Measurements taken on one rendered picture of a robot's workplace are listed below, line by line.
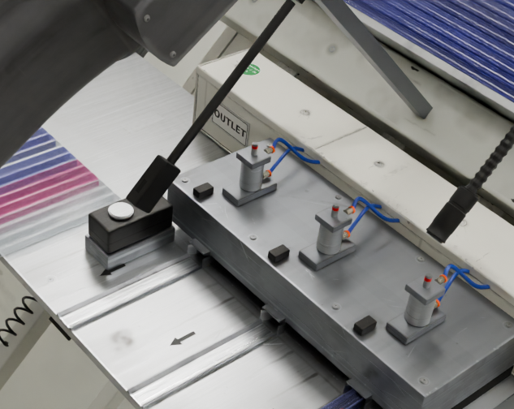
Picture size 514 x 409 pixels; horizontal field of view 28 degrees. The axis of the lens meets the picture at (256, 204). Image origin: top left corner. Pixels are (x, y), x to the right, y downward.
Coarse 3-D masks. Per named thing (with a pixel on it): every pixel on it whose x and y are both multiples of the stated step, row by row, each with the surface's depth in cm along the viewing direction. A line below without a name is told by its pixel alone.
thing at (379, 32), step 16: (368, 16) 107; (384, 32) 105; (400, 48) 105; (416, 48) 103; (432, 64) 102; (448, 64) 101; (448, 80) 103; (464, 80) 99; (480, 96) 99; (496, 96) 97; (496, 112) 101; (512, 112) 96
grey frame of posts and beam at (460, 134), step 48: (240, 0) 120; (144, 48) 133; (288, 48) 115; (336, 48) 112; (384, 48) 109; (336, 96) 115; (384, 96) 107; (432, 96) 104; (432, 144) 102; (480, 144) 100; (480, 192) 104
